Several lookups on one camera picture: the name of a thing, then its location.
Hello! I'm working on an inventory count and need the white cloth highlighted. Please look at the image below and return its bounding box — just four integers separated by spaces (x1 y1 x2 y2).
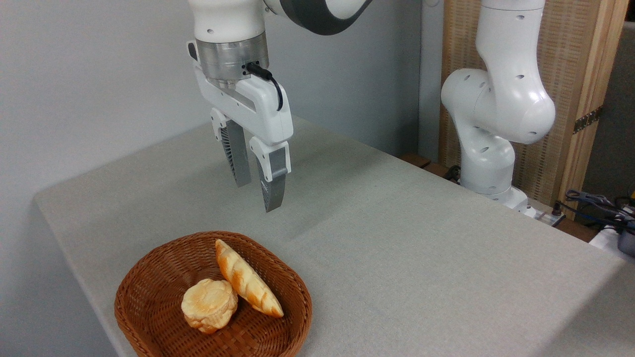
588 225 635 264

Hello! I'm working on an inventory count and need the dark metal screen hinge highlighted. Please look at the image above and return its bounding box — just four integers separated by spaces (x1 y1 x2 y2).
573 105 604 135

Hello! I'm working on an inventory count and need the long scored bread loaf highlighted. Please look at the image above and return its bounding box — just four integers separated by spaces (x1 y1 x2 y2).
215 238 285 318

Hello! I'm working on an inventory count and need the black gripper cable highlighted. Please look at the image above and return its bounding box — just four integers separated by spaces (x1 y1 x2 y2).
246 61 284 112

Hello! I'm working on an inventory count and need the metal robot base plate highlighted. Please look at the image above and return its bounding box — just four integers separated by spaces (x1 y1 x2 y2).
525 198 567 227

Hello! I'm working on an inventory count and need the brown woven wicker basket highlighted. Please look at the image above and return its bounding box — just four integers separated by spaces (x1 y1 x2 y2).
114 231 313 357

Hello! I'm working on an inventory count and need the round knotted bread bun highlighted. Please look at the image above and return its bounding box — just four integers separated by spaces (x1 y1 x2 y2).
181 278 239 335

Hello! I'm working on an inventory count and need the brown wooden board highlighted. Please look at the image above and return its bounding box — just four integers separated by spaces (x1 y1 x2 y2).
398 153 463 185

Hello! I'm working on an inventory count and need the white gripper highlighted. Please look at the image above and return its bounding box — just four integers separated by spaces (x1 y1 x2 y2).
187 41 294 213

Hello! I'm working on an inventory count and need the blue and black cable bundle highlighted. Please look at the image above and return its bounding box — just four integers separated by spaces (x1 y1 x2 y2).
565 188 635 235

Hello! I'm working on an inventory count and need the grey round container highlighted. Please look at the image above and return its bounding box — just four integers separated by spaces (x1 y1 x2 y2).
617 230 635 257

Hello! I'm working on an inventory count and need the wooden framed woven screen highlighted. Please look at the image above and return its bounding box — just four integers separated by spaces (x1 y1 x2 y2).
439 0 630 220

